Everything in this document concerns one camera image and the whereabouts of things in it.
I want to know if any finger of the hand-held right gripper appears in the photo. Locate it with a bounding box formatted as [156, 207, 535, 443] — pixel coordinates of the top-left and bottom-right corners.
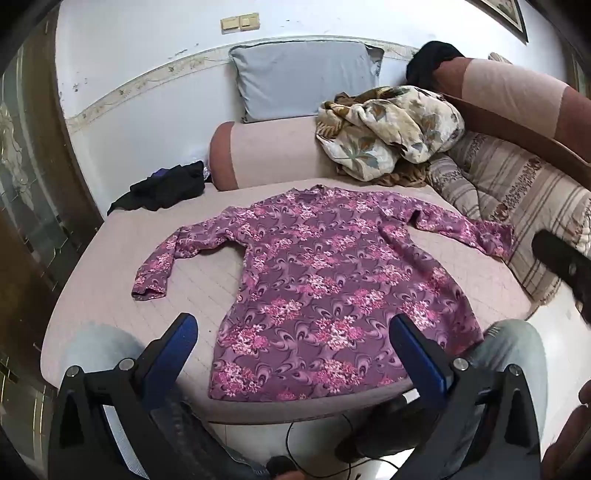
[531, 230, 591, 325]

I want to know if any person's right leg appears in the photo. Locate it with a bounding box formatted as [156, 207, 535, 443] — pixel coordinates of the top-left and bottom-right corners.
[335, 318, 550, 476]

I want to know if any purple floral blouse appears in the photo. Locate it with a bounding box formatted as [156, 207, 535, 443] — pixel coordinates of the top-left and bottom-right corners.
[130, 185, 515, 402]

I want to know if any black round object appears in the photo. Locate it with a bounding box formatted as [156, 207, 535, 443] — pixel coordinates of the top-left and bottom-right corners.
[265, 455, 301, 480]

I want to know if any pink quilted mattress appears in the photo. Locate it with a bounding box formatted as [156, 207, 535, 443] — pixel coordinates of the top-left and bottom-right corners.
[41, 178, 532, 425]

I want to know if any pink bolster with brown ends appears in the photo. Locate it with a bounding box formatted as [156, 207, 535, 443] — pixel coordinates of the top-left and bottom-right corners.
[210, 117, 342, 192]
[436, 55, 591, 164]

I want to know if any cream floral blanket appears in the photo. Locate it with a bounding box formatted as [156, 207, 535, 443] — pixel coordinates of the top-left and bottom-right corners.
[315, 85, 466, 181]

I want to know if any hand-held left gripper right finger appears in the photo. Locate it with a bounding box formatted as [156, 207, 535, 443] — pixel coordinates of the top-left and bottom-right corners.
[389, 315, 542, 480]

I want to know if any person's left leg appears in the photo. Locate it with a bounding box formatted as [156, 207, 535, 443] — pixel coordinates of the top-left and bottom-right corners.
[60, 323, 148, 374]

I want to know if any black cable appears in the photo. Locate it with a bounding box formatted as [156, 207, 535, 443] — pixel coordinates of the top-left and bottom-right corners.
[285, 411, 416, 480]

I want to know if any black cloth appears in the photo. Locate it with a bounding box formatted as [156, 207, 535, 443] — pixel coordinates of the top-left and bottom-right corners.
[405, 41, 467, 86]

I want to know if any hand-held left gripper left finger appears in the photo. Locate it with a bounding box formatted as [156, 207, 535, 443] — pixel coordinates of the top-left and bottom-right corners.
[47, 313, 252, 480]

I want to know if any framed wall picture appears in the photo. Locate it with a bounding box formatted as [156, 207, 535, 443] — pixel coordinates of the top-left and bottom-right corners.
[570, 51, 590, 93]
[480, 0, 529, 44]

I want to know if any person's right hand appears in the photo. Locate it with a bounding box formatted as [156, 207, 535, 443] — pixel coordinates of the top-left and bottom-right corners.
[544, 382, 591, 480]

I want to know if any person's leg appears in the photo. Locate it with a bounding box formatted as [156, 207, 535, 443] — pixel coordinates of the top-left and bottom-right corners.
[60, 323, 148, 374]
[335, 318, 550, 476]

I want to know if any black clothing pile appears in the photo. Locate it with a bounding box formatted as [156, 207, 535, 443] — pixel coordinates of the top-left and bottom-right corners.
[107, 161, 208, 217]

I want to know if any grey pillow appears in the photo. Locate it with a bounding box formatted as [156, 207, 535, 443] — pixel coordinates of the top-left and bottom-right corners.
[229, 41, 385, 124]

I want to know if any wooden glass door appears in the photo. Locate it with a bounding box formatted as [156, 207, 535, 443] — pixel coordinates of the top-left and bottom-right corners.
[0, 28, 105, 462]

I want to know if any beige wall switch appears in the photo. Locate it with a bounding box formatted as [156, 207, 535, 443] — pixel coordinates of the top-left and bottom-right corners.
[221, 13, 260, 34]

